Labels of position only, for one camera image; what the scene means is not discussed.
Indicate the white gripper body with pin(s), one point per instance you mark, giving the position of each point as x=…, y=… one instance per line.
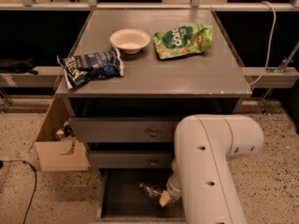
x=173, y=188

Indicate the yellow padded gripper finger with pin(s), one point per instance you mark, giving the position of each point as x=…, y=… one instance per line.
x=165, y=199

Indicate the clear plastic water bottle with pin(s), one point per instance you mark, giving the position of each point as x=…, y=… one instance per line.
x=153, y=191

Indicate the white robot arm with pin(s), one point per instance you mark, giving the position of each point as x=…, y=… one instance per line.
x=201, y=177

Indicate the grey open bottom drawer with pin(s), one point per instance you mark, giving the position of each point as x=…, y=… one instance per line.
x=122, y=201

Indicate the grey middle drawer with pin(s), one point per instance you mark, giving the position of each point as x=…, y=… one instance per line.
x=130, y=159

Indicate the grey top drawer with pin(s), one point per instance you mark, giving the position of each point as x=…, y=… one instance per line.
x=101, y=130

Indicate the grey drawer cabinet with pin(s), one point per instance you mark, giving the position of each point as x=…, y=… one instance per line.
x=150, y=88

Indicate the cardboard box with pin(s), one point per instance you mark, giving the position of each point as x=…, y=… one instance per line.
x=57, y=146

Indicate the green snack bag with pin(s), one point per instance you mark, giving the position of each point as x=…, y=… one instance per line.
x=184, y=40

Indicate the white paper bowl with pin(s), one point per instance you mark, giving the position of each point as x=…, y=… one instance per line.
x=130, y=41

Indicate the blue chip bag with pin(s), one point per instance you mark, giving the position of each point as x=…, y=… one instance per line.
x=80, y=69

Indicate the metal railing frame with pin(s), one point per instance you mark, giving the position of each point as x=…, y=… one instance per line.
x=219, y=5

